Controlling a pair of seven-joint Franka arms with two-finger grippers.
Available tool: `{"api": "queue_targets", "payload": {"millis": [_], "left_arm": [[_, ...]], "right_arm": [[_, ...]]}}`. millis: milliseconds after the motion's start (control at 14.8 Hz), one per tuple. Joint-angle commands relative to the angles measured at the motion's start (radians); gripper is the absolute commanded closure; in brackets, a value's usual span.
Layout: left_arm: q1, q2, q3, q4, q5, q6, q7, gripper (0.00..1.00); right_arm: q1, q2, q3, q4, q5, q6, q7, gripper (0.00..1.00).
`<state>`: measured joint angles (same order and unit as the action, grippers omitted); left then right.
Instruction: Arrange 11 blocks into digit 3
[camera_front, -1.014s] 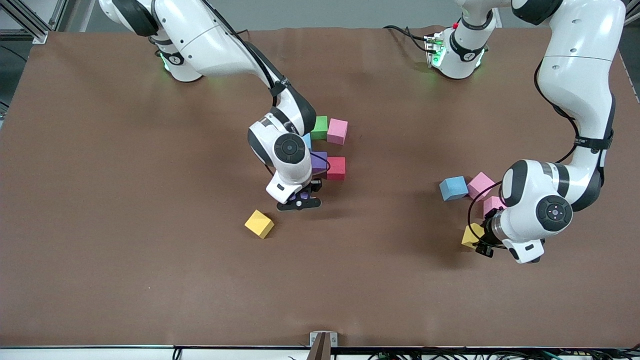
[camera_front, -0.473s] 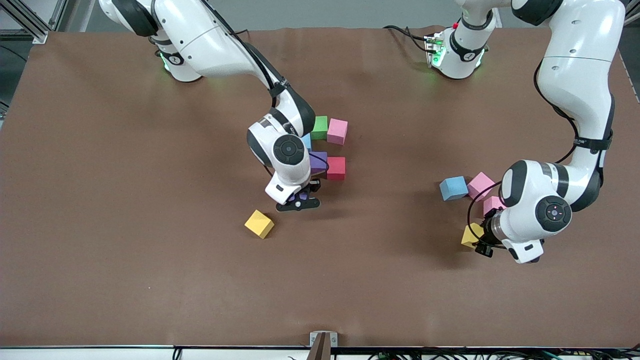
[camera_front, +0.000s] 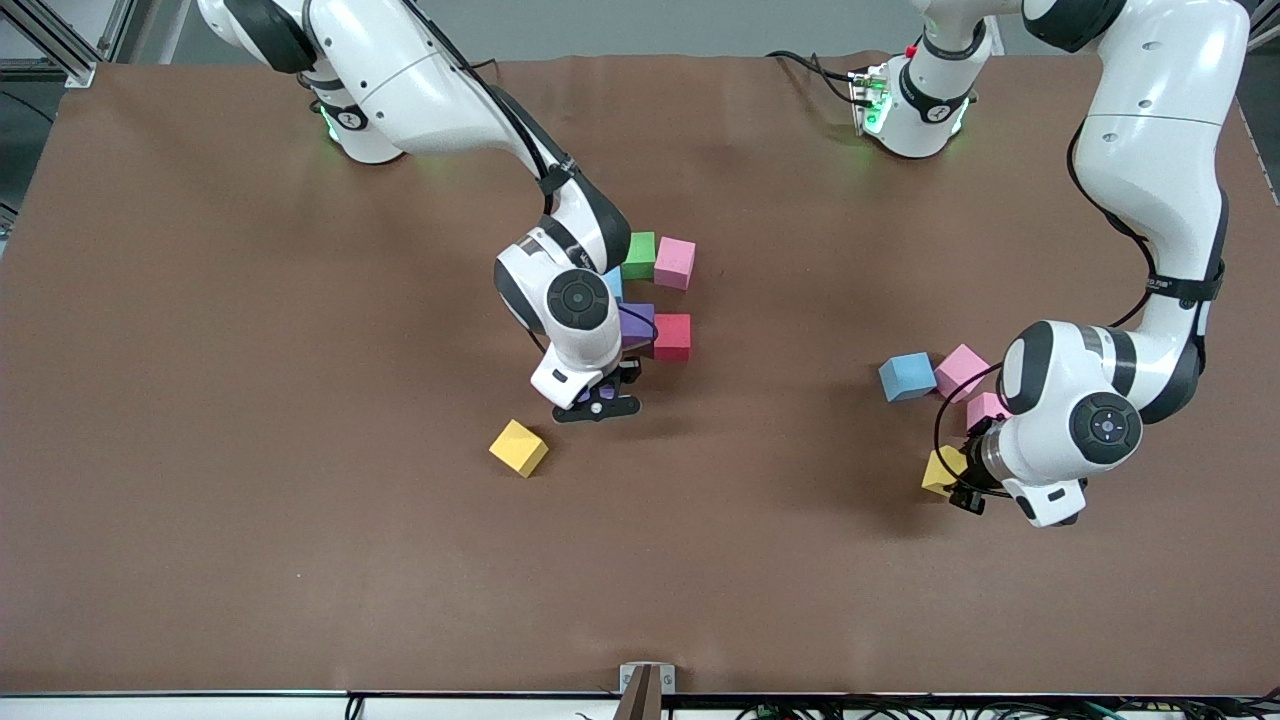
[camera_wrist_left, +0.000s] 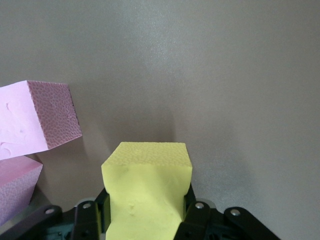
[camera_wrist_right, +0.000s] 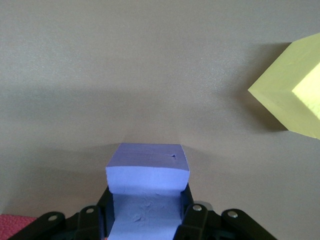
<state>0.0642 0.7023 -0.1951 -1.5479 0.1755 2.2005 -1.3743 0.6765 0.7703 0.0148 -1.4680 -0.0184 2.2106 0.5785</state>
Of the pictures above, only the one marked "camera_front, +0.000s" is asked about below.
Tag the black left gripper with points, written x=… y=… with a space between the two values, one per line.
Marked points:
x=972 y=468

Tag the yellow foam cube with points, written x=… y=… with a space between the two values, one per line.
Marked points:
x=518 y=447
x=938 y=470

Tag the red foam cube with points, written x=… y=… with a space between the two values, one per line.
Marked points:
x=672 y=336

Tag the blue foam cube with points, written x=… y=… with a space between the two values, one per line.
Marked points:
x=614 y=285
x=908 y=376

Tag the green foam cube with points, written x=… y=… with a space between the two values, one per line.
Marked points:
x=640 y=255

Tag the pink foam cube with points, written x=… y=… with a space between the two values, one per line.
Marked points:
x=985 y=407
x=675 y=262
x=958 y=368

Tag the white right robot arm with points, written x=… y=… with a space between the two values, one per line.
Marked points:
x=420 y=90

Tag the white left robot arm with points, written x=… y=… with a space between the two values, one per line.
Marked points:
x=1160 y=150

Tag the brown table mat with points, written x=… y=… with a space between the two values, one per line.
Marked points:
x=300 y=550

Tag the grey metal edge bracket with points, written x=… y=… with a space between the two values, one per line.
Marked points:
x=647 y=690

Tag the aluminium frame profile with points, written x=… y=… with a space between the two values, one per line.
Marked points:
x=60 y=45
x=1260 y=25

